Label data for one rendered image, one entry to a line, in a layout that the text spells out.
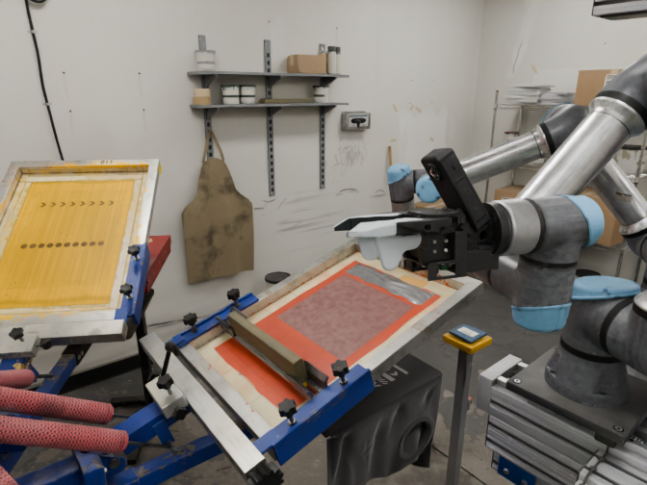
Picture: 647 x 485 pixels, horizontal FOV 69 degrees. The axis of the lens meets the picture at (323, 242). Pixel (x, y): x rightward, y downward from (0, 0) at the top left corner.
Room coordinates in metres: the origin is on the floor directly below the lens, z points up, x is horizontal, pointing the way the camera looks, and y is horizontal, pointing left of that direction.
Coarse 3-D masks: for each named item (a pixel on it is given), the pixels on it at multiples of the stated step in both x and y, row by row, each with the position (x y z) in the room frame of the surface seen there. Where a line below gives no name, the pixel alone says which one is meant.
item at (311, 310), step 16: (336, 272) 1.61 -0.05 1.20; (384, 272) 1.55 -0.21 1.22; (320, 288) 1.53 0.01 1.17; (336, 288) 1.51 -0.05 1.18; (352, 288) 1.49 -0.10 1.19; (368, 288) 1.47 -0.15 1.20; (288, 304) 1.47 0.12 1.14; (304, 304) 1.45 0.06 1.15; (320, 304) 1.43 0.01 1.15; (336, 304) 1.42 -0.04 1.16; (352, 304) 1.40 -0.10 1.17; (272, 320) 1.40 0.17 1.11; (288, 320) 1.38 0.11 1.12; (304, 320) 1.36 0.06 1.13; (320, 320) 1.35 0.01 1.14; (272, 336) 1.32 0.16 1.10; (288, 336) 1.30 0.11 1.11; (304, 336) 1.29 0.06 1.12; (224, 352) 1.28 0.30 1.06; (240, 352) 1.27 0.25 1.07; (240, 368) 1.20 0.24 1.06; (256, 368) 1.19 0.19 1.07
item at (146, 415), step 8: (144, 408) 1.00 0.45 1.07; (152, 408) 1.00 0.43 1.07; (136, 416) 0.98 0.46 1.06; (144, 416) 0.98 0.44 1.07; (152, 416) 0.97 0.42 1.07; (160, 416) 0.97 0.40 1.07; (120, 424) 0.96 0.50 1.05; (128, 424) 0.96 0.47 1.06; (136, 424) 0.95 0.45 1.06; (144, 424) 0.95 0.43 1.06; (152, 424) 0.96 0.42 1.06; (168, 424) 0.98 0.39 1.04; (128, 432) 0.93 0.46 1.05; (136, 432) 0.94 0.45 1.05; (144, 432) 0.95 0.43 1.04; (152, 432) 0.96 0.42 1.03; (128, 440) 0.93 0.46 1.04; (136, 440) 0.94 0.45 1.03; (144, 440) 0.95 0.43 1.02; (128, 448) 0.92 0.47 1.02; (136, 448) 0.93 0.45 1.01
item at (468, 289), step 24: (312, 264) 1.64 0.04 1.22; (288, 288) 1.54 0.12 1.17; (456, 288) 1.36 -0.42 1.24; (480, 288) 1.32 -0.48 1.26; (432, 312) 1.23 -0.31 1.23; (456, 312) 1.25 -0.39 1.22; (216, 336) 1.37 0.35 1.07; (408, 336) 1.15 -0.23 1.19; (192, 360) 1.23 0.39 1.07; (384, 360) 1.07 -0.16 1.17; (216, 384) 1.11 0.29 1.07; (240, 408) 1.00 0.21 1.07; (264, 432) 0.91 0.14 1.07
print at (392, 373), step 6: (396, 366) 1.39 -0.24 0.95; (384, 372) 1.35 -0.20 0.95; (390, 372) 1.35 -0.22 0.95; (396, 372) 1.35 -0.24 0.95; (402, 372) 1.35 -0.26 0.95; (378, 378) 1.31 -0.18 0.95; (384, 378) 1.31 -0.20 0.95; (390, 378) 1.31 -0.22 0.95; (396, 378) 1.31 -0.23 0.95; (378, 384) 1.28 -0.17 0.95; (384, 384) 1.28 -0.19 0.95
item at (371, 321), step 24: (360, 312) 1.35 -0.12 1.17; (384, 312) 1.32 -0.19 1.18; (408, 312) 1.30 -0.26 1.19; (312, 336) 1.28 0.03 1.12; (336, 336) 1.26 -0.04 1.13; (360, 336) 1.23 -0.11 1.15; (384, 336) 1.21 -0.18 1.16; (312, 360) 1.17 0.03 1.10; (264, 384) 1.11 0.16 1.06; (288, 384) 1.10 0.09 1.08
